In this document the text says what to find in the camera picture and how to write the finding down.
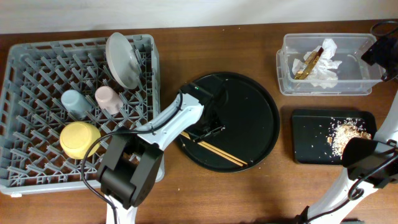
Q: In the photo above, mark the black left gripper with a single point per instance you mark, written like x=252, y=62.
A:
x=210, y=130

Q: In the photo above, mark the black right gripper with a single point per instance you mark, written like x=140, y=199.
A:
x=376, y=50

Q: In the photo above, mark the wooden chopstick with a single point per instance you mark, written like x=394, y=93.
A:
x=222, y=154
x=201, y=147

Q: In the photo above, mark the white paper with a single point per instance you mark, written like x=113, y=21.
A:
x=322, y=72

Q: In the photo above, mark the gold snack wrapper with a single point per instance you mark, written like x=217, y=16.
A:
x=309, y=64

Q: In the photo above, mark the grey round plate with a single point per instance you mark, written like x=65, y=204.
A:
x=122, y=61

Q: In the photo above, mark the light blue plastic cup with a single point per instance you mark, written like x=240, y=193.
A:
x=75, y=103

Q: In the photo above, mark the yellow bowl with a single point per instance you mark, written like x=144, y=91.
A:
x=77, y=137

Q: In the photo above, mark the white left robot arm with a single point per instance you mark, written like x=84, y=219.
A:
x=134, y=160

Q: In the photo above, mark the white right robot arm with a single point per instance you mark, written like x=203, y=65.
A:
x=368, y=165

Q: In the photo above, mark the grey dishwasher rack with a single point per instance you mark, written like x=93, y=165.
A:
x=33, y=116

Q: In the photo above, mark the clear plastic bin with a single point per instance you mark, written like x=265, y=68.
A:
x=345, y=73

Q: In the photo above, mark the round black tray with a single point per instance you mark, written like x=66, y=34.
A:
x=251, y=124

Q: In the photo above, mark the food scraps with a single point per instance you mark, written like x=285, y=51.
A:
x=342, y=131

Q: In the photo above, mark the pink plastic cup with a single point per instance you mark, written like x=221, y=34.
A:
x=108, y=100

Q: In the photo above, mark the black rectangular tray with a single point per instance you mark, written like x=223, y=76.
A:
x=314, y=130

